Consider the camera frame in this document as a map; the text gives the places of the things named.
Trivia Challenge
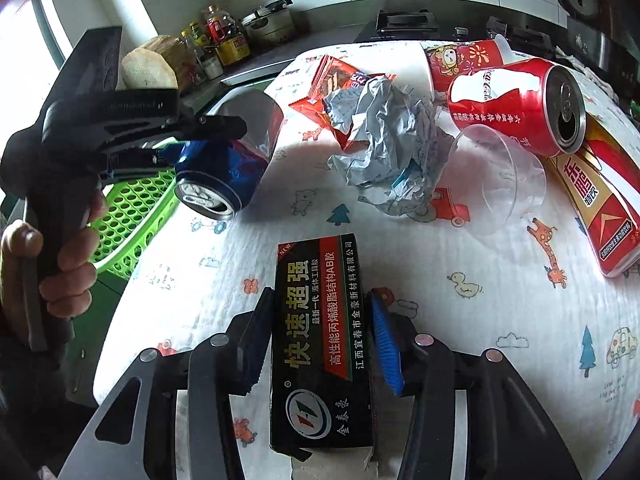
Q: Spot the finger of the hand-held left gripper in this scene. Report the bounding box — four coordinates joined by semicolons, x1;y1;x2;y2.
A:
107;153;176;173
107;115;248;157

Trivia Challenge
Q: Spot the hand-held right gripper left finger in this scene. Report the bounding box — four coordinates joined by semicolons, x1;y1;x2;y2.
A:
57;287;276;480

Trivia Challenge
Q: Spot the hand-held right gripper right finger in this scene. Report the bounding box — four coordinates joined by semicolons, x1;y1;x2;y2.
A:
367;290;583;480

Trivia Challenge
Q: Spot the blue silver drink can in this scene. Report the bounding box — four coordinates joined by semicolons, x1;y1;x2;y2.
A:
174;94;286;220

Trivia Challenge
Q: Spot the green plastic basket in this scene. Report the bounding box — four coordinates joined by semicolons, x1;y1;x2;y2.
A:
87;160;183;278

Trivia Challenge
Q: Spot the black glue box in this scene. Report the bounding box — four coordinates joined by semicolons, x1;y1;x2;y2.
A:
270;233;376;453

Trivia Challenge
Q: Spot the red snack wrapper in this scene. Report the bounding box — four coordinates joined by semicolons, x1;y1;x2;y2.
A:
289;55;396;151

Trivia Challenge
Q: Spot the grey plastic bag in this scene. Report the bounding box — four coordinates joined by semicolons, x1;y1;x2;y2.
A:
327;77;451;218

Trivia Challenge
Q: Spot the clear plastic cup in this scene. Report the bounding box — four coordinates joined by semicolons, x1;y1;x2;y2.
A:
447;125;548;238

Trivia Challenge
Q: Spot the red cartoon paper cup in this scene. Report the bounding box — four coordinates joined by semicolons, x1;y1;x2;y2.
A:
425;40;506;103

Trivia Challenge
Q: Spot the red gold drink can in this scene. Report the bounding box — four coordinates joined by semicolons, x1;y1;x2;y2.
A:
547;112;640;278

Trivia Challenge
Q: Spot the red cola can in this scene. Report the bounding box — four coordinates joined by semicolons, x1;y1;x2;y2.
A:
447;57;587;158

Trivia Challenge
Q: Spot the person's left hand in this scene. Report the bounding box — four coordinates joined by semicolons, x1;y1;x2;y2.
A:
0;194;107;317

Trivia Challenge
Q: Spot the yellow tin can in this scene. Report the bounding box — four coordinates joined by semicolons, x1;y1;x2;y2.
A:
216;35;251;67

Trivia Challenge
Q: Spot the round wooden chopping block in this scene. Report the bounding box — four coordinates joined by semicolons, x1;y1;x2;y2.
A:
121;35;193;93

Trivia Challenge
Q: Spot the red label oil bottle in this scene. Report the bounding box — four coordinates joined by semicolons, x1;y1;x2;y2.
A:
206;6;236;43

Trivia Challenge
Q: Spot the steel pressure cooker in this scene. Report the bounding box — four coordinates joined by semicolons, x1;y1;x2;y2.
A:
241;0;296;46

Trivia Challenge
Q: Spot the white cartoon printed cloth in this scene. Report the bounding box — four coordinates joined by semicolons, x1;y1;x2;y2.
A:
92;40;640;480

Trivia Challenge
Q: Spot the steel appliance box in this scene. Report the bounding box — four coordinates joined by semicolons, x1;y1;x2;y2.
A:
567;15;632;77

